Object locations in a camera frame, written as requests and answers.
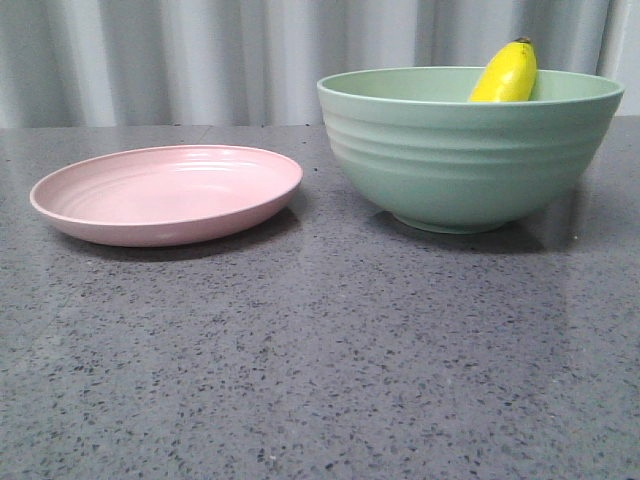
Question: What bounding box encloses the green ribbed bowl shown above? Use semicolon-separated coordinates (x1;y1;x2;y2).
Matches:
317;66;624;234

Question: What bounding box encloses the pink round plate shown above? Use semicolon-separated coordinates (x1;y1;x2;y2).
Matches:
30;145;303;247

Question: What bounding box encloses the yellow toy banana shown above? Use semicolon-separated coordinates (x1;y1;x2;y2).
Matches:
468;37;537;102

